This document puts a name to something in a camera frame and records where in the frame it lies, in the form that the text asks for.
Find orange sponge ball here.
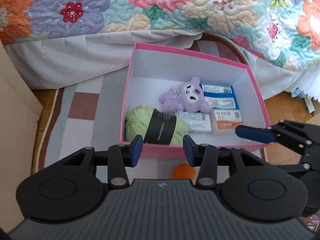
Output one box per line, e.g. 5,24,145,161
171,163,196,180

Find beige cabinet panel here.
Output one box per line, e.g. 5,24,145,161
0,47,43,232

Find person's left hand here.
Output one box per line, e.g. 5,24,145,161
300,214,319,227

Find floral quilt bedspread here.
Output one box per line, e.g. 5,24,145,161
1,0,319,71

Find white bed skirt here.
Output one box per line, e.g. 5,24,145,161
5,30,319,100

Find purple plush toy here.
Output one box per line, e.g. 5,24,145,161
159,76,213,113

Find blue medicine box middle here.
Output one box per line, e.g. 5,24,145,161
204,96,239,109

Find blue medicine box rear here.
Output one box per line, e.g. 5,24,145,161
200,84,235,98

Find white blue medicine box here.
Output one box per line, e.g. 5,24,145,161
176,111,212,133

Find grey paper scraps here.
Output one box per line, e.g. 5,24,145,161
291,88,319,114

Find checkered grey red rug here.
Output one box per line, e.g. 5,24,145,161
34,35,270,171

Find green yarn ball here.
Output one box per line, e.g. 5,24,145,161
124,105,191,146

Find white orange medicine box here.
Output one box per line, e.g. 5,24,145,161
210,109,242,133

